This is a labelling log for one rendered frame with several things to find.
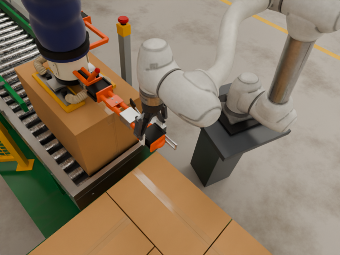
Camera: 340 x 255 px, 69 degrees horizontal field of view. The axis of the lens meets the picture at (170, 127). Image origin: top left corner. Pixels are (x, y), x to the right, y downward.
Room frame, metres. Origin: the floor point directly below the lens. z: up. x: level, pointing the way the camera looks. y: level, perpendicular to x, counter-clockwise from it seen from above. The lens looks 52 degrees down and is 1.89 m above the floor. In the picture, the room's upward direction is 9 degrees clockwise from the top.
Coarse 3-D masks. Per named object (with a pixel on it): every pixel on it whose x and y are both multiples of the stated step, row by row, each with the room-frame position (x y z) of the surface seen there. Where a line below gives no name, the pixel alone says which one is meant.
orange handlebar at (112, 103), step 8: (88, 24) 1.27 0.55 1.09; (96, 32) 1.22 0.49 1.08; (104, 40) 1.15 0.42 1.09; (72, 72) 0.87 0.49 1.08; (88, 72) 0.88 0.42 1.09; (80, 80) 0.83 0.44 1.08; (104, 96) 0.74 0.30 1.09; (112, 96) 0.75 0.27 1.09; (112, 104) 0.70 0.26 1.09; (120, 104) 0.71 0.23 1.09; (120, 112) 0.66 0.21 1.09; (160, 144) 0.54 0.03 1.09
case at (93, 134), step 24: (24, 72) 0.95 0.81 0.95; (48, 96) 0.81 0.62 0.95; (120, 96) 0.89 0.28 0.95; (48, 120) 0.83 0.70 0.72; (72, 120) 0.69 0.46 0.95; (96, 120) 0.71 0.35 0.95; (72, 144) 0.66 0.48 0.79; (96, 144) 0.67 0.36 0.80; (120, 144) 0.79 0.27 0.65; (96, 168) 0.64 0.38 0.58
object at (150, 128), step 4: (148, 124) 0.61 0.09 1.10; (152, 124) 0.61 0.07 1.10; (148, 128) 0.59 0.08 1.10; (152, 128) 0.60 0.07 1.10; (156, 128) 0.60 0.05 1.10; (148, 132) 0.57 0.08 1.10; (152, 132) 0.58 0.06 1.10; (156, 132) 0.58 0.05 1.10; (160, 132) 0.58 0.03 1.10; (148, 136) 0.55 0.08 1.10; (152, 136) 0.56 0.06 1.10; (156, 136) 0.56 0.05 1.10; (160, 136) 0.56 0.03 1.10; (164, 136) 0.57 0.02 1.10; (148, 140) 0.54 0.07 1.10; (152, 140) 0.54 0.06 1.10; (156, 140) 0.54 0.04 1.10; (160, 140) 0.55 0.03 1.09; (148, 144) 0.54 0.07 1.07; (152, 144) 0.52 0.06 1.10; (152, 148) 0.52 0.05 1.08; (156, 148) 0.54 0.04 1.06
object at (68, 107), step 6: (36, 72) 0.95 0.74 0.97; (48, 72) 0.96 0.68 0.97; (36, 78) 0.90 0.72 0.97; (42, 78) 0.91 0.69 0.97; (48, 78) 0.90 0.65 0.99; (42, 84) 0.87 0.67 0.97; (48, 90) 0.84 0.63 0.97; (60, 90) 0.84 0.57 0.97; (66, 90) 0.85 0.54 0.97; (72, 90) 0.86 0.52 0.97; (54, 96) 0.80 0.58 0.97; (60, 96) 0.80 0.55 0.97; (60, 102) 0.77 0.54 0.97; (66, 102) 0.77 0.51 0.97; (84, 102) 0.80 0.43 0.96; (66, 108) 0.74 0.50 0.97; (72, 108) 0.75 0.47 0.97
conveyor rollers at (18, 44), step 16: (0, 16) 2.07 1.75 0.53; (0, 32) 1.82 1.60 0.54; (16, 32) 1.85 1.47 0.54; (0, 48) 1.63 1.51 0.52; (16, 48) 1.66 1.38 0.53; (32, 48) 1.68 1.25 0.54; (0, 64) 1.41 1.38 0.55; (16, 64) 1.48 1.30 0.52; (16, 80) 1.30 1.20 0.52; (0, 96) 1.12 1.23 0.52; (16, 112) 0.98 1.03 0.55; (32, 128) 0.87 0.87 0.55; (48, 144) 0.77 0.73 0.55; (112, 160) 0.73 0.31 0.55
